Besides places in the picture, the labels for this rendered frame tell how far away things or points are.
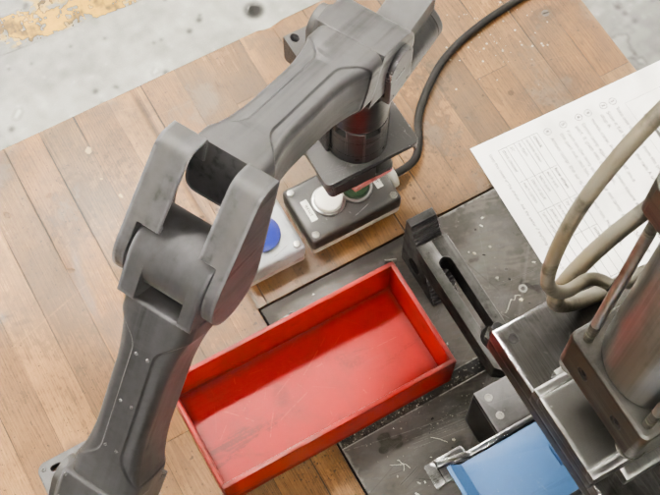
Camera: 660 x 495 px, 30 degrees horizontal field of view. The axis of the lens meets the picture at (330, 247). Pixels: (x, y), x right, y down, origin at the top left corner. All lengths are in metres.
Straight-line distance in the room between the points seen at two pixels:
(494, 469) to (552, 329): 0.17
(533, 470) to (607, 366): 0.29
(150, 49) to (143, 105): 1.12
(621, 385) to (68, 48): 1.83
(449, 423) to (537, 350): 0.25
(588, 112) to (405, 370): 0.36
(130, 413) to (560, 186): 0.56
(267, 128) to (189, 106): 0.47
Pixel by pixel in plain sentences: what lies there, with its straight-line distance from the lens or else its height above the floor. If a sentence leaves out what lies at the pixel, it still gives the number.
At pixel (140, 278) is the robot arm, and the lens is 0.92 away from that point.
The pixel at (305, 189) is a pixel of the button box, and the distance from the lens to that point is 1.28.
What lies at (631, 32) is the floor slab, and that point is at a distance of 2.57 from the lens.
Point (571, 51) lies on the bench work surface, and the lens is 1.42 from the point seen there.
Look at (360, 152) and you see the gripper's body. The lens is 1.15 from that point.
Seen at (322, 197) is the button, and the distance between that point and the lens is 1.27.
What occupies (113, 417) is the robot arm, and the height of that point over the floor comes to 1.13.
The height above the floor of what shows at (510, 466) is 0.99.
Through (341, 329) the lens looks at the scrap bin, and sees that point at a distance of 1.24.
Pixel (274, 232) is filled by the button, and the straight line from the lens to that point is 1.25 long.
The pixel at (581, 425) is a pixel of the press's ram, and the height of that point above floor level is 1.18.
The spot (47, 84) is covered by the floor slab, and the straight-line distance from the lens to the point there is 2.49.
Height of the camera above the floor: 2.07
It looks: 66 degrees down
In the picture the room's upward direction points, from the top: straight up
